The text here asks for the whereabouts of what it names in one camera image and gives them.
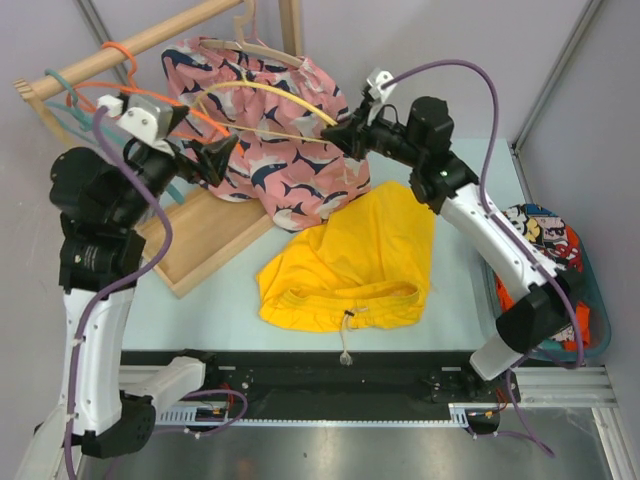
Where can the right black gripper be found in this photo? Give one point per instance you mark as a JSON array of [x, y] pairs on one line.
[[353, 135]]

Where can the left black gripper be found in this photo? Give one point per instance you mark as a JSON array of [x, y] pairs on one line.
[[214, 156]]

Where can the yellow hanger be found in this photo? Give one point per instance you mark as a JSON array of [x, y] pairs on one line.
[[244, 83]]

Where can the yellow shorts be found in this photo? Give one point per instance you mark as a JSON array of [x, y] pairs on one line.
[[367, 267]]

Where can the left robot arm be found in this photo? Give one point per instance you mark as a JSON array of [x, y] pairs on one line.
[[101, 194]]

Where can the orange hanger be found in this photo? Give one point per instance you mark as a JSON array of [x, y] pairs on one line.
[[218, 131]]

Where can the teal hanger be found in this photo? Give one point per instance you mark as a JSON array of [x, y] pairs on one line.
[[84, 120]]

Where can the pink shark print shorts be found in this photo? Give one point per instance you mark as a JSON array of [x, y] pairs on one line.
[[299, 183]]

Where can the beige hanger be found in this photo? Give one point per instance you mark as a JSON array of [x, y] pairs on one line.
[[242, 44]]

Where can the colourful cartoon print shorts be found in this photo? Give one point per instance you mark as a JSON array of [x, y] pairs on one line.
[[548, 233]]

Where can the wooden clothes rack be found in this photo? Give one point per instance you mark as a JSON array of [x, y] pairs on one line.
[[207, 232]]

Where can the teal laundry basket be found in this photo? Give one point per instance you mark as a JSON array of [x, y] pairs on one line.
[[599, 325]]

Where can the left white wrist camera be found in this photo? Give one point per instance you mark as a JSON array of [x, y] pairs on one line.
[[146, 119]]

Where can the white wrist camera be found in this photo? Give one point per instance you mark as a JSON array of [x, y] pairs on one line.
[[146, 119], [375, 93]]

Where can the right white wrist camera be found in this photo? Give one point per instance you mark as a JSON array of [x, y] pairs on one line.
[[375, 93]]

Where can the white slotted cable duct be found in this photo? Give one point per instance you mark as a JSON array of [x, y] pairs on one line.
[[207, 415]]

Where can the aluminium frame rail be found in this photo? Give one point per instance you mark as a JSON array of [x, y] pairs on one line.
[[565, 385]]

